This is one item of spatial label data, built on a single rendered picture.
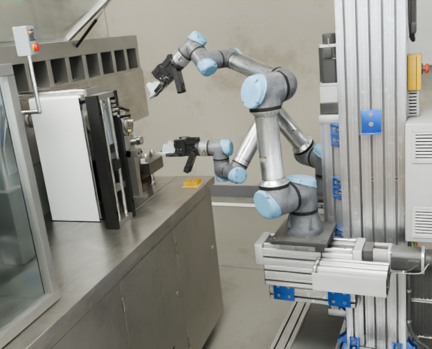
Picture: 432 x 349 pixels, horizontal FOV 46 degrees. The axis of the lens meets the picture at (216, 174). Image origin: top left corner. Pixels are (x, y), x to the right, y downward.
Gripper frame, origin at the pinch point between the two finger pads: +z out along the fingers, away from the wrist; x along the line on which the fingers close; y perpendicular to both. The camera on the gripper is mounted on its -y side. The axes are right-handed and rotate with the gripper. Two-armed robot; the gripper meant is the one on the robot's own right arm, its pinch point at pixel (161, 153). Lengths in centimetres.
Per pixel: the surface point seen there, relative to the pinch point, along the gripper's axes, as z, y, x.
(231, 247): 15, -109, -130
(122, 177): 0.9, -0.3, 38.1
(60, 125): 24, 23, 41
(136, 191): 10.1, -15.4, 11.3
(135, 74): 46, 33, -73
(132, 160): 9.9, -0.4, 11.4
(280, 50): -10, 31, -246
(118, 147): 1.6, 11.8, 35.9
